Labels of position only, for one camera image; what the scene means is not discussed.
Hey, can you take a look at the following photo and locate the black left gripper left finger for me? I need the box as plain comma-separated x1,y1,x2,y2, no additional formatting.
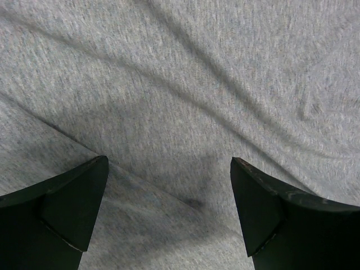
1,156,109,270

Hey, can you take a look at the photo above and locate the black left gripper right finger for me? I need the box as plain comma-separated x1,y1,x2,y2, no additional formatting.
230,157,359,270

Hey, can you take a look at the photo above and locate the grey t-shirt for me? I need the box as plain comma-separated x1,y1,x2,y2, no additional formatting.
1,1,359,269

